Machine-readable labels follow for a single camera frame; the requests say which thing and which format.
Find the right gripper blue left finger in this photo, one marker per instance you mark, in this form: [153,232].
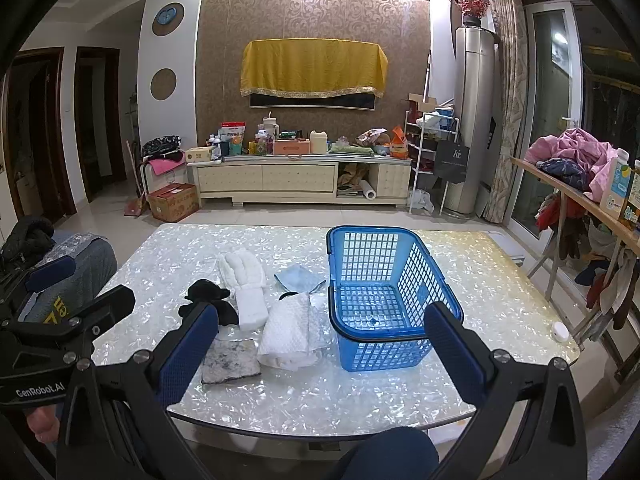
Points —
[180,352]

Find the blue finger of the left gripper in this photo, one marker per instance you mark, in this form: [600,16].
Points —
[50,274]
[106,310]

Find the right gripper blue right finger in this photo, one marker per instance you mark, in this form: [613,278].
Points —
[462,353]

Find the grey speckled cloth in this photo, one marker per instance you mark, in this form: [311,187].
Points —
[229,360]

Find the black fabric item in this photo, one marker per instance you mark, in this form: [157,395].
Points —
[210,293]

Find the white foam sponge block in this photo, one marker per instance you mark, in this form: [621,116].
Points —
[252,309]

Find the blue plastic basket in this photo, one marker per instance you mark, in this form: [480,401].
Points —
[380,282]

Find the white quilted cloth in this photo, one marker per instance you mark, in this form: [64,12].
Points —
[241,270]

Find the white waffle towel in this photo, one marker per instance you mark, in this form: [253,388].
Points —
[295,333]

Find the light blue cloth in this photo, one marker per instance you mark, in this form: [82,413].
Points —
[298,279]

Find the left hand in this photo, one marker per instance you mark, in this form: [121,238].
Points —
[44,424]

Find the white round lid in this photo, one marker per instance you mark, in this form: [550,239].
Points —
[560,332]

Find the cardboard box on floor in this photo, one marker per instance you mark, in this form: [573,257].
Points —
[174,202]

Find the pink folder on chair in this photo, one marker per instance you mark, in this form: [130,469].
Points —
[164,165]

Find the paper roll in cabinet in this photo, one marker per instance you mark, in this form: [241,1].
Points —
[367,191]

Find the cream tv cabinet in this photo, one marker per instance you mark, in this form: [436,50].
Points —
[302,180]

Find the black shopping bag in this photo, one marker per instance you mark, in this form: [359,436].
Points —
[451,160]

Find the patterned curtain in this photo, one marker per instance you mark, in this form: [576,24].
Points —
[510,24]

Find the orange bag on cabinet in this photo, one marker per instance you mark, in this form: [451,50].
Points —
[398,144]

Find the wooden side table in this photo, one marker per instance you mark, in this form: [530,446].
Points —
[590,259]

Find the detergent bottle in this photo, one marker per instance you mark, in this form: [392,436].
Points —
[616,188]

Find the pink clothes pile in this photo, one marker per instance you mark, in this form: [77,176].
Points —
[593,156]

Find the white jug container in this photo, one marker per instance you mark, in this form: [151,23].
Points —
[318,142]

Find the pink box on cabinet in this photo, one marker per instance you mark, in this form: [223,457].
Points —
[291,147]

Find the silver standing air conditioner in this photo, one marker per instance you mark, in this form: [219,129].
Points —
[476,83]

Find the yellow covered television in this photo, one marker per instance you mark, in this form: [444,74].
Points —
[313,72]

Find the red artificial flowers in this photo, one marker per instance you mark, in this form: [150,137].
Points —
[472,11]

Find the white wire shelf rack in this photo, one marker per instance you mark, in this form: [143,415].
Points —
[424,132]

